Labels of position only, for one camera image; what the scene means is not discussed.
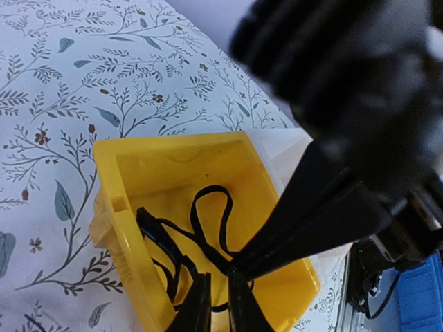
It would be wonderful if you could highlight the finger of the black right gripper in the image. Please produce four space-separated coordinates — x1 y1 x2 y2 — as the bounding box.
232 182 391 280
238 138 357 267

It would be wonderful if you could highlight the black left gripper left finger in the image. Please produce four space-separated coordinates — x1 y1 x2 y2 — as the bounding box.
168 273 212 332

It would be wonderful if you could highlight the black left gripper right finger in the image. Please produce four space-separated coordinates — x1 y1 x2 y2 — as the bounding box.
228 267 274 332

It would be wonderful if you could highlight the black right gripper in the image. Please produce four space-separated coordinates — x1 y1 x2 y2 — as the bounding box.
228 0 443 264

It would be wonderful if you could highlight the translucent white bin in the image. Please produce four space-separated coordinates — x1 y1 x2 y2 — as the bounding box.
246 128 352 274

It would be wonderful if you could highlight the yellow bin nearest centre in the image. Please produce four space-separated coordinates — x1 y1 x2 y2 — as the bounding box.
88 131 322 332

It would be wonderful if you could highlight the floral patterned table cloth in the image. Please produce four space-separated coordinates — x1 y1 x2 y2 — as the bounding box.
0 0 347 332

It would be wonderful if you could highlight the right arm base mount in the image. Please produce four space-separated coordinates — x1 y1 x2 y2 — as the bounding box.
346 239 407 320

